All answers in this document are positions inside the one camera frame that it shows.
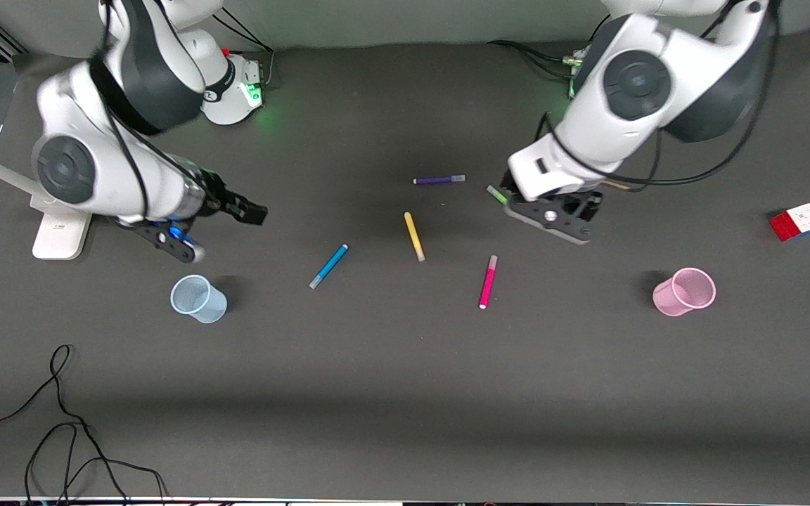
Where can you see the light blue cup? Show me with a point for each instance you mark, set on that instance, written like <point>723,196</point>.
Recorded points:
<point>197,300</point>

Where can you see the white stand with base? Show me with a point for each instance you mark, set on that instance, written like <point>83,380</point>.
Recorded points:
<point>60,235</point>

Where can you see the green marker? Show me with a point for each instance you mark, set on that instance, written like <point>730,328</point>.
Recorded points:
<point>496,193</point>

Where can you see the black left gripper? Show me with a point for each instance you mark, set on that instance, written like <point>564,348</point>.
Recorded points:
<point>583,204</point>

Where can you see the purple marker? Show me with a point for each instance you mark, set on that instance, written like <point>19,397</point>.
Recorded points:
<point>439,180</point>

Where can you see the blue marker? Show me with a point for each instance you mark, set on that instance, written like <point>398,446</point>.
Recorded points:
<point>328,266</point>

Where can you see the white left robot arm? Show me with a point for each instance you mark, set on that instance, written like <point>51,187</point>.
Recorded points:
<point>686,63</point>

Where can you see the pink marker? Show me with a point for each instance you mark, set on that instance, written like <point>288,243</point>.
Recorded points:
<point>488,282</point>

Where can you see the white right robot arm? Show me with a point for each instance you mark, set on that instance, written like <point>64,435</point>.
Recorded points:
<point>67,105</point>

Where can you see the yellow marker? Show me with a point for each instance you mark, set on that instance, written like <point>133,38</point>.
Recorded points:
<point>414,236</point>

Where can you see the rubik's cube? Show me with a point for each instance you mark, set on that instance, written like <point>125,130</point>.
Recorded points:
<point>797,222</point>

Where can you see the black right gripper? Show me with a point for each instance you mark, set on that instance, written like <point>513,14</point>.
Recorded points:
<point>219,196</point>

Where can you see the pink cup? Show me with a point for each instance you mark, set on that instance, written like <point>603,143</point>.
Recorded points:
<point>683,293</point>

